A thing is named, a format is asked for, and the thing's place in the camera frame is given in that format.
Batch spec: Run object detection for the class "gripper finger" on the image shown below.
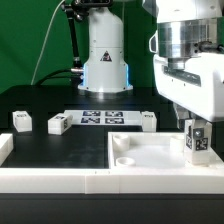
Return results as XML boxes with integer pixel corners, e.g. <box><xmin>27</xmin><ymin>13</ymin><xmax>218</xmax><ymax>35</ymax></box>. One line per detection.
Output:
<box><xmin>173</xmin><ymin>103</ymin><xmax>190</xmax><ymax>130</ymax></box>

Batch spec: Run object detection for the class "white square tabletop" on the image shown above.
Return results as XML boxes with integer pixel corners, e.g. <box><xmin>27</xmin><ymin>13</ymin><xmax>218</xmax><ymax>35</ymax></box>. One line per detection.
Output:
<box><xmin>108</xmin><ymin>132</ymin><xmax>211</xmax><ymax>169</ymax></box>

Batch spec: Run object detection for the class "black camera stand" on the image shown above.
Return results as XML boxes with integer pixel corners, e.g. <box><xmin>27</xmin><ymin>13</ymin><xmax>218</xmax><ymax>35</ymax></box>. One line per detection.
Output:
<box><xmin>61</xmin><ymin>0</ymin><xmax>113</xmax><ymax>75</ymax></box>

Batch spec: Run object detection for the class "black cable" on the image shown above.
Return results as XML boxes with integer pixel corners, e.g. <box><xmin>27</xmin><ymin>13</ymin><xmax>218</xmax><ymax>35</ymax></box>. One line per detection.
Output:
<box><xmin>35</xmin><ymin>68</ymin><xmax>83</xmax><ymax>86</ymax></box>

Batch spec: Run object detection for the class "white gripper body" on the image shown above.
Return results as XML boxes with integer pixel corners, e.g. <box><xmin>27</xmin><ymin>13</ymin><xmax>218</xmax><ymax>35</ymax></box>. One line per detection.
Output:
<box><xmin>148</xmin><ymin>29</ymin><xmax>224</xmax><ymax>123</ymax></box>

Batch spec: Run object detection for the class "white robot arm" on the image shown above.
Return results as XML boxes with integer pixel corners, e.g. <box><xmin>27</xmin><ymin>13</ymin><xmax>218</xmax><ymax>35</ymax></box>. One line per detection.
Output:
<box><xmin>81</xmin><ymin>0</ymin><xmax>224</xmax><ymax>122</ymax></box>

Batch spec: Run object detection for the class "white tag sheet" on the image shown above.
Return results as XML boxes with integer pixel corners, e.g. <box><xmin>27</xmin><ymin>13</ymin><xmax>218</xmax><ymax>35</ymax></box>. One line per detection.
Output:
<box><xmin>64</xmin><ymin>110</ymin><xmax>141</xmax><ymax>126</ymax></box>

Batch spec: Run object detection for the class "white cable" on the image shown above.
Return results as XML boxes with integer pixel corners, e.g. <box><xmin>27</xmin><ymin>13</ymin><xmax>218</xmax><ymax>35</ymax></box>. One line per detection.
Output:
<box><xmin>30</xmin><ymin>0</ymin><xmax>66</xmax><ymax>86</ymax></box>

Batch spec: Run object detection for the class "white U-shaped fence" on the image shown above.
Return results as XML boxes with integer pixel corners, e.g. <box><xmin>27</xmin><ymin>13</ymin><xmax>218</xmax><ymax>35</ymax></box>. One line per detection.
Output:
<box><xmin>0</xmin><ymin>134</ymin><xmax>224</xmax><ymax>194</ymax></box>

